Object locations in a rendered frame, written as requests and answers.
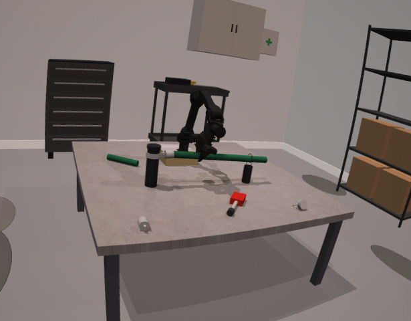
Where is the grey cup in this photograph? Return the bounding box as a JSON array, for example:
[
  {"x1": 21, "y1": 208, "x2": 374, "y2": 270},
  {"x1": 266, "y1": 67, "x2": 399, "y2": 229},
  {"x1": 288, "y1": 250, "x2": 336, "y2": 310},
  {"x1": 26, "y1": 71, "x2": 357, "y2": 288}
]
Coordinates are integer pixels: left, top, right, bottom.
[{"x1": 146, "y1": 150, "x2": 174, "y2": 159}]

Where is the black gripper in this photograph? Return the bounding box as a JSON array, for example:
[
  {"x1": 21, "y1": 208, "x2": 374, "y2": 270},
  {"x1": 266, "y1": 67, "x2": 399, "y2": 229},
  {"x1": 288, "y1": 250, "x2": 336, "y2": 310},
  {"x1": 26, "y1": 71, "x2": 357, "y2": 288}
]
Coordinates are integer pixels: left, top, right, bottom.
[{"x1": 194, "y1": 130, "x2": 217, "y2": 162}]

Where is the green cylinder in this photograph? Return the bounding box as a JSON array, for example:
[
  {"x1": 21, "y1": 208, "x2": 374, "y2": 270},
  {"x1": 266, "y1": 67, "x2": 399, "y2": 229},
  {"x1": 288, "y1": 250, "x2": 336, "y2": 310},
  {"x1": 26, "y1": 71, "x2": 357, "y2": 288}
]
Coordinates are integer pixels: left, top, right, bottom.
[
  {"x1": 107, "y1": 154, "x2": 139, "y2": 167},
  {"x1": 174, "y1": 150, "x2": 267, "y2": 163}
]

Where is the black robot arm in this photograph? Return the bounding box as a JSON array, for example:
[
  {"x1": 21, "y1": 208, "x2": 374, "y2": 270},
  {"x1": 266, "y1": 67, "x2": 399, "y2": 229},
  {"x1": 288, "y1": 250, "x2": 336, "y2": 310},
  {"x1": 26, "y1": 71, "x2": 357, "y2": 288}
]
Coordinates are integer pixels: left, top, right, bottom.
[{"x1": 177, "y1": 90, "x2": 226, "y2": 152}]

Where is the black post with cap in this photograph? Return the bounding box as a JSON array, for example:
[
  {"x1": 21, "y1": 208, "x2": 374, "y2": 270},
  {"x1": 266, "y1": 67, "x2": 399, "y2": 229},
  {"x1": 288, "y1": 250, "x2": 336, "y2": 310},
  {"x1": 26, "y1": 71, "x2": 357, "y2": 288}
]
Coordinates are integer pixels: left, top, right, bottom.
[{"x1": 145, "y1": 143, "x2": 162, "y2": 187}]

